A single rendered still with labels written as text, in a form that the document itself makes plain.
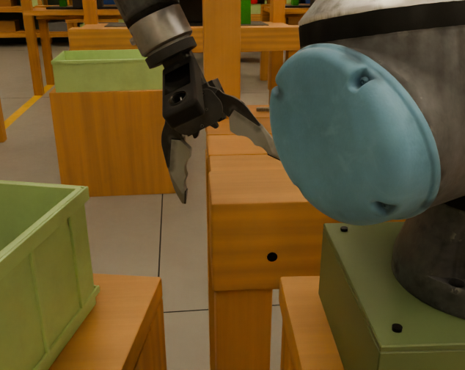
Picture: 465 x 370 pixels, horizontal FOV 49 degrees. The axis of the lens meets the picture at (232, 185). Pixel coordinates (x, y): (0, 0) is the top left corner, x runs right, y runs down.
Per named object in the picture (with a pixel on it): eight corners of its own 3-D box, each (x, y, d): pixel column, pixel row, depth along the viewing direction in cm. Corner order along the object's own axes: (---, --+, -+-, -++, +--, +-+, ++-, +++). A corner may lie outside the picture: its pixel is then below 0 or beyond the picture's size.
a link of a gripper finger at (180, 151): (191, 194, 77) (201, 133, 74) (184, 205, 71) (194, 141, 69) (171, 190, 77) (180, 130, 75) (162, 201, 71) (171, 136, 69)
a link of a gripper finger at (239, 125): (292, 135, 73) (235, 103, 73) (293, 142, 67) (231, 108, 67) (281, 154, 74) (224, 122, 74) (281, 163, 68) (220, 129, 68)
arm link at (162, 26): (173, 1, 63) (116, 31, 65) (190, 36, 64) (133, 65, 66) (185, 6, 71) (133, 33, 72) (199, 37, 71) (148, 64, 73)
